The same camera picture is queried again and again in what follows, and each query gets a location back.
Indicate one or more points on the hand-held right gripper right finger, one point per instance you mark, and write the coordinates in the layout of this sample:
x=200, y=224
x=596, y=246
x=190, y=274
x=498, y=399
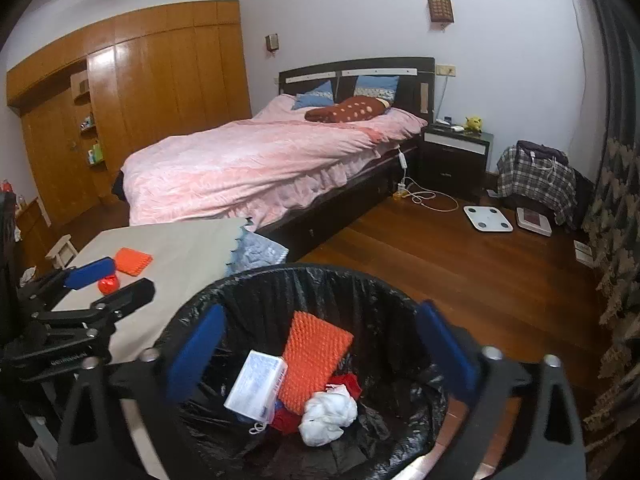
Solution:
x=447, y=355

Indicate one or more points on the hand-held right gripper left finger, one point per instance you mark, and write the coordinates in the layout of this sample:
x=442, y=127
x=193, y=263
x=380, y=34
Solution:
x=195, y=355

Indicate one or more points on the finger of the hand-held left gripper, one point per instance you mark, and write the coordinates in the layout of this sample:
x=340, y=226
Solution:
x=127, y=294
x=90, y=272

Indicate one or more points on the small red round object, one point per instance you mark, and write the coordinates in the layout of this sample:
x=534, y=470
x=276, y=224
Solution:
x=108, y=285

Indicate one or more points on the white plastic tissue packet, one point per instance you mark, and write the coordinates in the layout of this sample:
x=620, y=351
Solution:
x=255, y=385

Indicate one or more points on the red plastic bag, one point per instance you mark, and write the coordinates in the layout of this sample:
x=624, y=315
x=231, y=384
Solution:
x=347, y=385
x=285, y=420

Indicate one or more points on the large orange foam net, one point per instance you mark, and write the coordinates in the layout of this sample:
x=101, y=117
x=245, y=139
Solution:
x=312, y=355

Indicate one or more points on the white paper ball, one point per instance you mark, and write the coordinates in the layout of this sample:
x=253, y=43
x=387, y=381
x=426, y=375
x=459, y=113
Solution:
x=327, y=415

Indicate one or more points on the bin with black bag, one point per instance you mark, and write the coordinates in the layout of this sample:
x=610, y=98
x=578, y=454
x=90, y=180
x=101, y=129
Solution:
x=320, y=285

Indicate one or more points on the small orange foam net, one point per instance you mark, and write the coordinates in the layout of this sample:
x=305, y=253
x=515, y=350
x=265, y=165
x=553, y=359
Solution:
x=132, y=261

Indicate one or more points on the white wooden stool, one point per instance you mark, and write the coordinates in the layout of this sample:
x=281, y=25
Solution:
x=61, y=249

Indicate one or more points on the wooden sideboard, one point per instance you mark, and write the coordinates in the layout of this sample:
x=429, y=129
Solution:
x=32, y=230

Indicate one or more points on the grey tablecloth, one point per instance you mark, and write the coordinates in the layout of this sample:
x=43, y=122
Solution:
x=190, y=250

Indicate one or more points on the green package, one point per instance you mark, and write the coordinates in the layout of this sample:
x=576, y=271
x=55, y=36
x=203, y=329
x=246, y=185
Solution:
x=96, y=154

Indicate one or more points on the silver blue table cover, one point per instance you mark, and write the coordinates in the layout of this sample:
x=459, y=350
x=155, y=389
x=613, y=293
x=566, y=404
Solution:
x=262, y=252

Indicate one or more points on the white bathroom scale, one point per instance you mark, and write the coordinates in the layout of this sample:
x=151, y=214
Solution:
x=487, y=218

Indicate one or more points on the pink and white scale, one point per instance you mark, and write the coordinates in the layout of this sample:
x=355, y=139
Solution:
x=534, y=220

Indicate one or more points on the yellow power strip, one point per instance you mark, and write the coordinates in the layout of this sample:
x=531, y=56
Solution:
x=400, y=193

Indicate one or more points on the small white floor box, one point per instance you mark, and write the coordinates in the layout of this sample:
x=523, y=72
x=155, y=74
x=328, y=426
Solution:
x=584, y=251

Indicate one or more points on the pink blanket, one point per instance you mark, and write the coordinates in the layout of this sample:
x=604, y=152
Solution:
x=250, y=160

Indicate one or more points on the dark nightstand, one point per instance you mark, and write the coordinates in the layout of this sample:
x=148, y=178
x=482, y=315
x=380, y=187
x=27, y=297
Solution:
x=455, y=165

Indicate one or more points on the wooden wardrobe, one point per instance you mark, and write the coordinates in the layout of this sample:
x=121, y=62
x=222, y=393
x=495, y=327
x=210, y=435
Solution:
x=150, y=90

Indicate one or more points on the plaid cloth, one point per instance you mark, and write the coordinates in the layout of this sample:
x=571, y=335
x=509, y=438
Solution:
x=535, y=180

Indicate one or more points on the patterned curtain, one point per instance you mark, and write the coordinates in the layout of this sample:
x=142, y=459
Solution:
x=620, y=210

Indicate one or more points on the yellow plush toy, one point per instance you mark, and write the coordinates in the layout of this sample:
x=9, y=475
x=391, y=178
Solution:
x=474, y=124

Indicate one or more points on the brown dotted pillow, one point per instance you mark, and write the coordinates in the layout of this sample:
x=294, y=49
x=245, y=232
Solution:
x=350, y=109

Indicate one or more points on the blue pillow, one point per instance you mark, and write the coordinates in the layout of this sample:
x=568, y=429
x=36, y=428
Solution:
x=377, y=87
x=315, y=96

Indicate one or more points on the dark wooden bed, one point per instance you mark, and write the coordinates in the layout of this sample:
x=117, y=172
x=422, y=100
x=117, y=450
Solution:
x=375, y=67

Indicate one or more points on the wall socket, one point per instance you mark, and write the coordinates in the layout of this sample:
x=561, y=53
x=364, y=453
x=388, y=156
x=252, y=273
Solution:
x=445, y=70

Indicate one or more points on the woven wall lamp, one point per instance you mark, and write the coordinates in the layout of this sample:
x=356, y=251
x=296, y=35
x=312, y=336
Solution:
x=441, y=9

